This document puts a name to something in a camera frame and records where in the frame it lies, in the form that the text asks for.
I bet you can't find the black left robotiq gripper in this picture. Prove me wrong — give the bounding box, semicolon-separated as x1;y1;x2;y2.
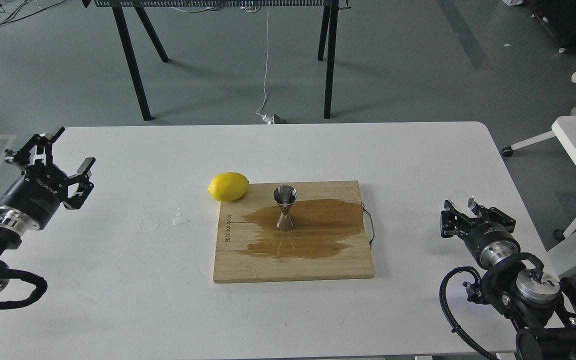
0;126;96;230

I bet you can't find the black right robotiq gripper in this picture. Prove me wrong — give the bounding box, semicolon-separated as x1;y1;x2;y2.
439;200;521;271

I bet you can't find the steel double jigger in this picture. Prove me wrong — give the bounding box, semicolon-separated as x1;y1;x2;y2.
273;184;298;231

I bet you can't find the clear plastic measuring cup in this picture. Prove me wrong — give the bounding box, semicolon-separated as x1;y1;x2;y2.
448;190;478;218

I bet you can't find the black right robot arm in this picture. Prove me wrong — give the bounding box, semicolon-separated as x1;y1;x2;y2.
438;198;576;360

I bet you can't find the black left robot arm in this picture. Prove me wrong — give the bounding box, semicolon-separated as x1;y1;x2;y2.
0;127;96;310

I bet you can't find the wooden cutting board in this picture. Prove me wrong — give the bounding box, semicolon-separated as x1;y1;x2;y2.
213;180;375;284

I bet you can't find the yellow lemon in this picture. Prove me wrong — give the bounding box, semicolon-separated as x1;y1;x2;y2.
206;172;250;202

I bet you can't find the white hanging cable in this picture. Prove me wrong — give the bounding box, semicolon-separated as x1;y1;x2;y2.
255;5;286;125

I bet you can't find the black metal table frame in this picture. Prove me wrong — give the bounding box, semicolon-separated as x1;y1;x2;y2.
94;0;351;122

